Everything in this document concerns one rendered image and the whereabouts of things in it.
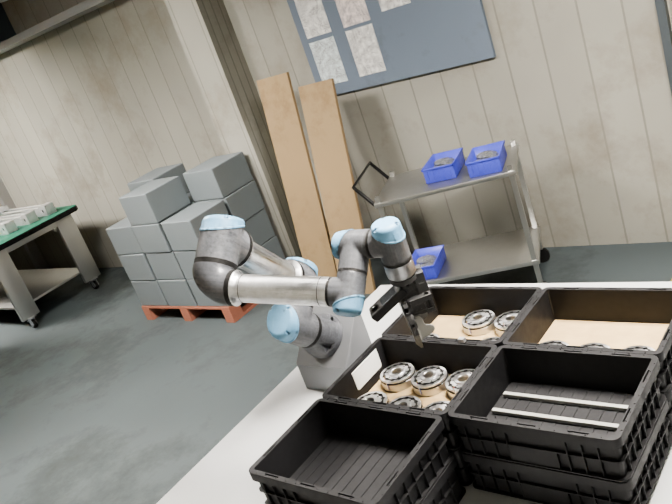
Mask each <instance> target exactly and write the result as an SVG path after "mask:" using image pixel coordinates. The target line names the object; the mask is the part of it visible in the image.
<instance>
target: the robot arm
mask: <svg viewBox="0 0 672 504"><path fill-rule="evenodd" d="M244 227H245V222H244V220H243V219H241V218H238V217H235V216H229V215H208V216H206V217H204V218H203V220H202V223H201V227H200V229H199V230H200V232H199V238H198V243H197V248H196V253H195V259H194V263H193V269H192V273H193V278H194V281H195V283H196V285H197V287H198V288H199V290H200V291H201V292H202V293H203V294H204V295H205V296H207V297H208V298H209V299H211V300H213V301H214V302H216V303H219V304H222V305H226V306H240V305H241V304H242V303H259V304H274V305H273V306H272V307H271V308H272V309H271V310H269V312H268V316H267V327H268V330H269V332H270V334H271V335H272V336H273V337H274V338H275V339H277V340H280V341H281V342H283V343H289V344H292V345H295V346H299V347H302V348H304V349H305V350H306V351H307V352H308V353H309V354H310V355H312V356H313V357H316V358H320V359H324V358H328V357H330V356H331V355H333V354H334V353H335V352H336V351H337V349H338V348H339V346H340V344H341V341H342V336H343V328H342V324H341V322H340V320H339V319H338V318H337V317H336V316H334V315H332V314H329V313H315V314H314V313H313V306H325V307H332V308H333V313H334V314H336V315H339V316H345V317H358V316H360V315H361V313H362V310H363V306H364V300H365V289H366V280H367V273H368V264H369V259H374V258H381V261H382V263H383V266H384V269H385V272H386V275H387V277H388V279H389V281H390V283H391V285H393V286H392V287H391V288H390V289H389V290H388V291H387V292H386V293H384V294H383V295H382V296H381V297H380V298H379V299H378V300H377V301H376V302H375V303H374V304H373V305H372V306H371V307H370V308H369V311H370V315H371V318H372V319H373V320H374V321H376V322H379V321H380V320H381V319H382V318H383V317H384V316H385V315H386V314H387V313H388V312H389V311H390V310H391V309H393V308H394V307H395V306H396V305H397V304H398V303H399V305H400V307H401V310H402V312H403V314H404V316H405V318H406V321H407V323H408V326H409V329H410V331H411V333H412V334H413V337H414V340H415V343H416V344H417V345H418V346H419V347H421V348H423V344H422V340H423V339H424V338H425V337H427V336H428V335H430V334H431V333H433V332H434V330H435V327H434V325H433V324H425V323H424V321H423V320H424V319H425V318H426V317H427V316H428V313H430V312H433V311H435V310H436V308H435V304H434V301H433V298H432V293H430V291H429V287H428V284H427V282H426V279H425V276H424V273H423V270H422V269H421V267H420V265H419V266H416V267H415V264H414V261H413V258H412V255H411V252H410V249H409V246H408V243H407V239H406V234H405V231H404V230H403V228H402V225H401V223H400V221H399V219H397V218H396V217H392V216H388V217H384V218H380V219H378V220H376V221H375V222H374V223H373V224H372V226H371V229H356V230H354V229H349V230H343V231H338V232H336V233H335V234H334V235H333V237H332V240H331V246H332V250H331V251H332V254H333V256H334V257H335V258H336V259H338V260H339V263H338V271H337V277H322V276H318V268H317V266H316V265H315V264H314V263H313V262H311V261H309V260H305V259H304V258H300V257H288V258H286V259H285V260H284V259H282V258H281V257H279V256H277V255H275V254H274V253H272V252H270V251H268V250H267V249H265V248H263V247H262V246H260V245H258V244H256V243H255V242H253V239H252V237H251V235H250V234H249V233H248V232H246V231H245V230H244ZM237 268H240V269H242V270H244V271H246V272H248V273H250V274H244V273H243V272H242V271H240V270H237ZM427 312H428V313H427ZM416 324H417V326H418V328H417V326H416Z"/></svg>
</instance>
